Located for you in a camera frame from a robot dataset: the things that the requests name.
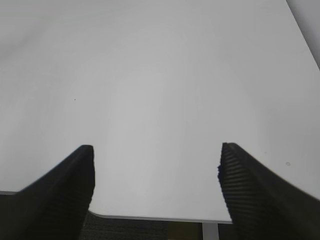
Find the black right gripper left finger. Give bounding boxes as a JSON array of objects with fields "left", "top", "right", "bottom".
[{"left": 0, "top": 145, "right": 95, "bottom": 240}]

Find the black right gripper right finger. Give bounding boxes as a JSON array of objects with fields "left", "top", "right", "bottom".
[{"left": 218, "top": 142, "right": 320, "bottom": 240}]

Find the white table leg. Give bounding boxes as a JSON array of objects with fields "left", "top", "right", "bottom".
[{"left": 202, "top": 222, "right": 220, "bottom": 240}]

